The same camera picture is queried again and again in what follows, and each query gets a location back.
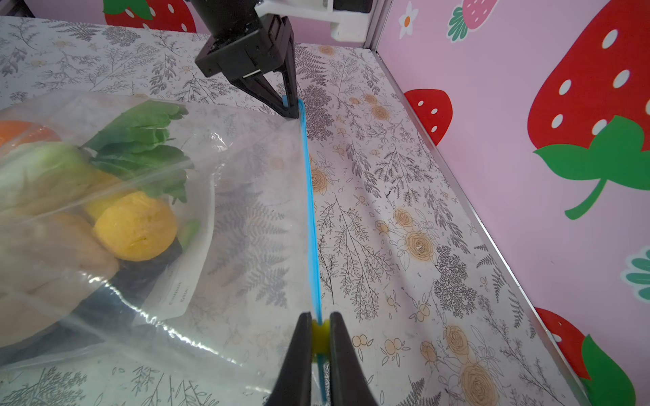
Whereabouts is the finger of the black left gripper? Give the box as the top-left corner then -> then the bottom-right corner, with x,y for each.
281,33 -> 300,118
230,72 -> 287,118

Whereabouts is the clear zip bag blue zipper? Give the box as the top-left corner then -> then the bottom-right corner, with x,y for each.
1,91 -> 322,405

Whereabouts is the orange tangerine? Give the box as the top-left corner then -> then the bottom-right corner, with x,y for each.
1,120 -> 61,150

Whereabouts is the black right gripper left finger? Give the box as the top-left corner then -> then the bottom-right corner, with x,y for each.
265,312 -> 313,406

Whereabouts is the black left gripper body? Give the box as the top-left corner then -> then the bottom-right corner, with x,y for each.
191,0 -> 296,81

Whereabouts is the aluminium left corner post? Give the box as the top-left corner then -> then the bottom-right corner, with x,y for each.
363,0 -> 394,52

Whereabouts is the dark green cucumber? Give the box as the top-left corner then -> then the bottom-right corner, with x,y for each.
1,239 -> 186,366

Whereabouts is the beige pear shaped fruit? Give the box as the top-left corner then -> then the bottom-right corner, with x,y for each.
1,212 -> 120,347

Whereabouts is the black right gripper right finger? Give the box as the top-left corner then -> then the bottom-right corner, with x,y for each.
329,312 -> 378,406

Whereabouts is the white radish with leaves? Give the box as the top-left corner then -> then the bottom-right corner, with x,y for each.
1,101 -> 194,216

